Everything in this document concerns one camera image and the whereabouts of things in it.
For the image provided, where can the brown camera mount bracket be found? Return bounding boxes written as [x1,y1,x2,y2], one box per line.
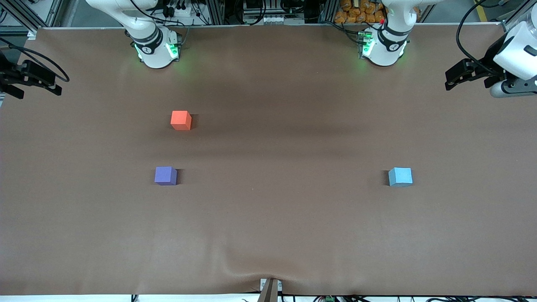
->
[259,278,283,302]

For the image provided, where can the aluminium frame post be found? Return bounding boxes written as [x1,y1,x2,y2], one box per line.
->
[209,0,226,25]

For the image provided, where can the black device with white sockets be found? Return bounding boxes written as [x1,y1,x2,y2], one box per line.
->
[242,0,291,25]

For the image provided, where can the purple foam block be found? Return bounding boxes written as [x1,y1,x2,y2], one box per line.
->
[154,166,178,186]

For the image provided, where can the brown table mat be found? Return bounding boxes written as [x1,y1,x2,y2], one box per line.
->
[0,24,537,297]

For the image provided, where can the bag of orange snacks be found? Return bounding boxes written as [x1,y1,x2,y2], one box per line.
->
[334,0,387,24]

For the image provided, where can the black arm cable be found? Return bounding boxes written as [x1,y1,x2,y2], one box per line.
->
[0,38,70,83]
[456,0,527,70]

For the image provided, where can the white power strip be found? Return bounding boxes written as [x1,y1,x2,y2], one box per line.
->
[165,3,198,18]

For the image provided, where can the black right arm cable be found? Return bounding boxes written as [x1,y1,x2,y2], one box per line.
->
[0,38,70,83]

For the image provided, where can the aluminium frame strut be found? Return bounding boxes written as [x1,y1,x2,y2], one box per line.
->
[3,0,41,35]
[501,0,530,33]

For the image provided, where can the blue foam block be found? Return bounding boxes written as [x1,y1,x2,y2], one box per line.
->
[388,167,413,187]

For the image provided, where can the orange foam block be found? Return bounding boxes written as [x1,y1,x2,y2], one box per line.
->
[170,110,193,131]

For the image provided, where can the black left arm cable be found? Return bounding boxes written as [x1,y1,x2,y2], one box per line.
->
[456,0,527,70]

